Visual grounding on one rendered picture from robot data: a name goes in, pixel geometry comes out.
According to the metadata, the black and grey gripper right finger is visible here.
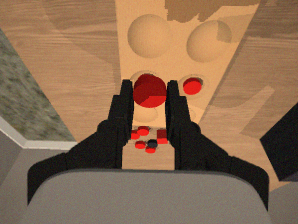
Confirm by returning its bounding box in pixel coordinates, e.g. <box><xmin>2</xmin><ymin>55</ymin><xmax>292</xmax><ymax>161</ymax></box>
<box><xmin>165</xmin><ymin>80</ymin><xmax>269</xmax><ymax>212</ymax></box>

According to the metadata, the tan wooden tray with round pockets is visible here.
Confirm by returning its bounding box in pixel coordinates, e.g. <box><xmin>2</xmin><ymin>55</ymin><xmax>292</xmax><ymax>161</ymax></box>
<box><xmin>115</xmin><ymin>0</ymin><xmax>261</xmax><ymax>127</ymax></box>

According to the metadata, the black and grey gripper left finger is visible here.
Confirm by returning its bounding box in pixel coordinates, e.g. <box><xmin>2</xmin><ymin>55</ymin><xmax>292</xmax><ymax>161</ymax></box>
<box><xmin>27</xmin><ymin>79</ymin><xmax>134</xmax><ymax>207</ymax></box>

